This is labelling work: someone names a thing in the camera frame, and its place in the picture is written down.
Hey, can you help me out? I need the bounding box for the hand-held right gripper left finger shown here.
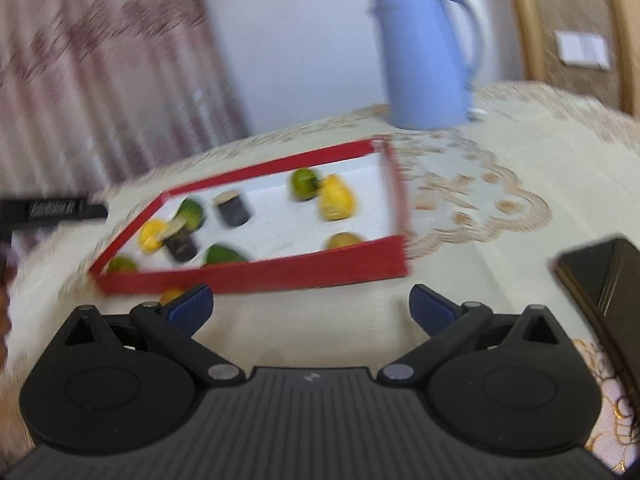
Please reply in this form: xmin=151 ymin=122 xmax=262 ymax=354
xmin=62 ymin=283 xmax=246 ymax=388

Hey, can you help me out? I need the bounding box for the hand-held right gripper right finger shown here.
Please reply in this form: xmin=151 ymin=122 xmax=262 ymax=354
xmin=376 ymin=283 xmax=561 ymax=388

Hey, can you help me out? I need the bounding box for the small dark green cucumber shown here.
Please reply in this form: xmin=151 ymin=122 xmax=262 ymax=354
xmin=202 ymin=243 xmax=248 ymax=266

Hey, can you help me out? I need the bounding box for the green round tomato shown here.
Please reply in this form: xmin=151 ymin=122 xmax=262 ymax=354
xmin=290 ymin=167 xmax=322 ymax=202
xmin=106 ymin=256 xmax=140 ymax=275

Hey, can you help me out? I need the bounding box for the yellow mango half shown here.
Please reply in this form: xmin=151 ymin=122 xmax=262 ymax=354
xmin=317 ymin=175 xmax=358 ymax=222
xmin=138 ymin=220 xmax=168 ymax=255

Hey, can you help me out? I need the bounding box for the dark eggplant chunk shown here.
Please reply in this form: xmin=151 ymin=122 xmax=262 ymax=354
xmin=214 ymin=191 xmax=251 ymax=227
xmin=162 ymin=225 xmax=198 ymax=263

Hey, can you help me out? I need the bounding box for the green cucumber chunk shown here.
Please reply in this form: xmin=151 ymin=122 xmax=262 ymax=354
xmin=177 ymin=199 xmax=206 ymax=231

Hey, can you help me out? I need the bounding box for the dull yellow round piece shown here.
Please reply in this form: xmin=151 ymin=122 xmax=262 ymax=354
xmin=326 ymin=231 xmax=362 ymax=251

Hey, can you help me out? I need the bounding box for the red shallow cardboard box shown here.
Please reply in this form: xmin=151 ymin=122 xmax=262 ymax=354
xmin=89 ymin=137 xmax=412 ymax=297

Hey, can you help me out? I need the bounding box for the beige floral curtain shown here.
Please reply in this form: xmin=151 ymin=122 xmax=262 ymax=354
xmin=0 ymin=0 xmax=251 ymax=211

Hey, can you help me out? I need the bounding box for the black flat box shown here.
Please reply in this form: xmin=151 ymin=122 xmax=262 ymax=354
xmin=554 ymin=234 xmax=640 ymax=413

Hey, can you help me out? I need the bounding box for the light blue electric kettle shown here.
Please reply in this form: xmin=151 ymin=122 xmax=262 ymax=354
xmin=367 ymin=0 xmax=488 ymax=131

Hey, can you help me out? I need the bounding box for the white wall switch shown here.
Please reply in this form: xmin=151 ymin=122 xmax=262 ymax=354
xmin=555 ymin=31 xmax=612 ymax=71

